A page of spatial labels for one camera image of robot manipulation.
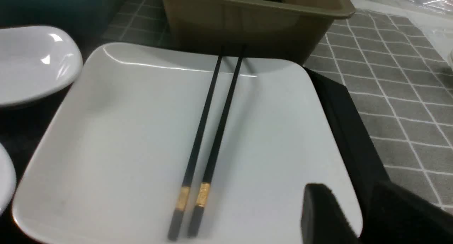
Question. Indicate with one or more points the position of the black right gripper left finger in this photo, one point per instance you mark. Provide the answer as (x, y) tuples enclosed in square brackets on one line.
[(322, 220)]

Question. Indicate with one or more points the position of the tan plastic bin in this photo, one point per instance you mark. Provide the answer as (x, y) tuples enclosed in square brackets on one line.
[(281, 29)]

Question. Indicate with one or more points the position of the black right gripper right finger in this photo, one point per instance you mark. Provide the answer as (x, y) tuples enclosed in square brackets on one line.
[(398, 216)]

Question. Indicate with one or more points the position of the large white square plate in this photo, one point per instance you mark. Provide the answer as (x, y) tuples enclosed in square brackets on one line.
[(124, 148)]

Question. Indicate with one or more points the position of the white bowl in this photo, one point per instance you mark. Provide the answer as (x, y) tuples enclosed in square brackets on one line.
[(8, 179), (36, 61)]

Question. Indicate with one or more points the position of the black chopstick gold band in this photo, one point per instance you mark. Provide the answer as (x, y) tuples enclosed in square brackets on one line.
[(177, 217), (204, 191)]

